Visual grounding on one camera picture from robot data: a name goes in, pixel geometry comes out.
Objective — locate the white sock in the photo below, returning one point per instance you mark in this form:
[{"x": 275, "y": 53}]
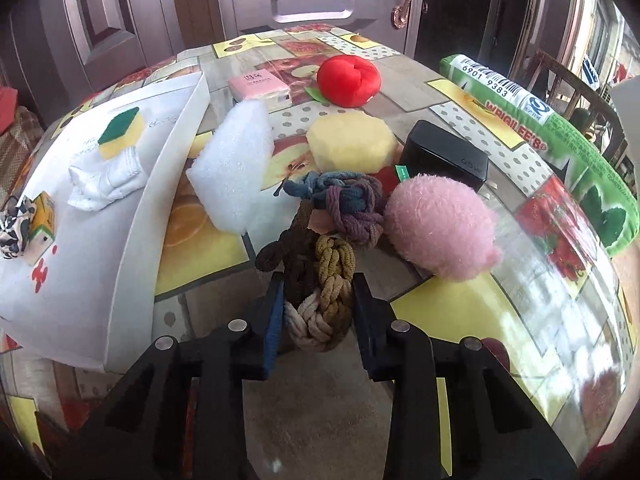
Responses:
[{"x": 105, "y": 185}]

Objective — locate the leopard print scrunchie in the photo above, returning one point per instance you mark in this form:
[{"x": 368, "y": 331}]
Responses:
[{"x": 15, "y": 230}]

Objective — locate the pink plush ball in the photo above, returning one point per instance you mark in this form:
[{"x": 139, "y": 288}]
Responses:
[{"x": 435, "y": 225}]

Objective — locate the pinkish red plastic bag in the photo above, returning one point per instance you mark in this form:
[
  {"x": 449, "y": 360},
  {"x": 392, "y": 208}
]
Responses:
[{"x": 7, "y": 110}]

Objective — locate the green gum package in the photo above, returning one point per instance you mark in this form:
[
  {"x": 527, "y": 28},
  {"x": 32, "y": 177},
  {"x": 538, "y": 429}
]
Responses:
[{"x": 590, "y": 160}]

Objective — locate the mauve panelled door leaf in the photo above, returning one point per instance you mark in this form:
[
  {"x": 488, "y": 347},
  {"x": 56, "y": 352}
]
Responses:
[{"x": 100, "y": 10}]

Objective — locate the wooden chair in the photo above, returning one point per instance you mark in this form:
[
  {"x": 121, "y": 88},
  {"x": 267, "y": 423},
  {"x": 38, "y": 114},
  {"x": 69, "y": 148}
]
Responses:
[{"x": 555, "y": 67}]

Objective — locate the white foam block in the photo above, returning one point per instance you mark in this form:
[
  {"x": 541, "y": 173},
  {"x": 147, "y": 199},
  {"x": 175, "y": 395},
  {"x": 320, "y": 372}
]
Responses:
[{"x": 230, "y": 170}]

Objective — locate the yellow tissue pack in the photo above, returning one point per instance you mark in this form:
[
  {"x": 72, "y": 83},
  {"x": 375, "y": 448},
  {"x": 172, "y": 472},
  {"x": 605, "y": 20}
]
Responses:
[{"x": 42, "y": 220}]

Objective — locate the red plush tomato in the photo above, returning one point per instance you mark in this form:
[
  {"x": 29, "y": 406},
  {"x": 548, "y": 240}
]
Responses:
[{"x": 350, "y": 80}]

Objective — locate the blue purple braided scrunchie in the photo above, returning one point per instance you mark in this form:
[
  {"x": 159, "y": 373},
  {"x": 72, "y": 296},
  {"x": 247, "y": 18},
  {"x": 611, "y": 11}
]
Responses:
[{"x": 355, "y": 210}]

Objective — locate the pale yellow round sponge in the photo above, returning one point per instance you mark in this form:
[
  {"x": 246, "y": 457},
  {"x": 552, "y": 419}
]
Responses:
[{"x": 350, "y": 142}]

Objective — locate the pink tissue pack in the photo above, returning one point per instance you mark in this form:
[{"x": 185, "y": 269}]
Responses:
[{"x": 257, "y": 87}]

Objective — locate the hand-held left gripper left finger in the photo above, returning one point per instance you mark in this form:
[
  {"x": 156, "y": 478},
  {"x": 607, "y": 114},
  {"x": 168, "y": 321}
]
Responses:
[{"x": 272, "y": 310}]

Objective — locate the brown yellow braided scrunchie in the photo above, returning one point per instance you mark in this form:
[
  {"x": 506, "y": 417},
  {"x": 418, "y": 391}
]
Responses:
[{"x": 330, "y": 280}]

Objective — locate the black charger box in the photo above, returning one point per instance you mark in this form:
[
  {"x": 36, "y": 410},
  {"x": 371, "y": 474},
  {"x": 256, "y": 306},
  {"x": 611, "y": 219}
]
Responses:
[{"x": 440, "y": 150}]

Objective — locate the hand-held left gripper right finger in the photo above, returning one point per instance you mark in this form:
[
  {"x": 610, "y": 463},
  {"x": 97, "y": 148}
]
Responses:
[{"x": 365, "y": 330}]

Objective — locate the white paper tray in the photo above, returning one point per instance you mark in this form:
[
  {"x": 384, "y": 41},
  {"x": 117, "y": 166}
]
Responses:
[{"x": 100, "y": 260}]

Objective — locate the green and yellow sponge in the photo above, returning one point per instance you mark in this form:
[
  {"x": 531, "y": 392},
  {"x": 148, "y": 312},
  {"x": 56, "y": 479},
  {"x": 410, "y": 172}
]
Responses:
[{"x": 120, "y": 132}]

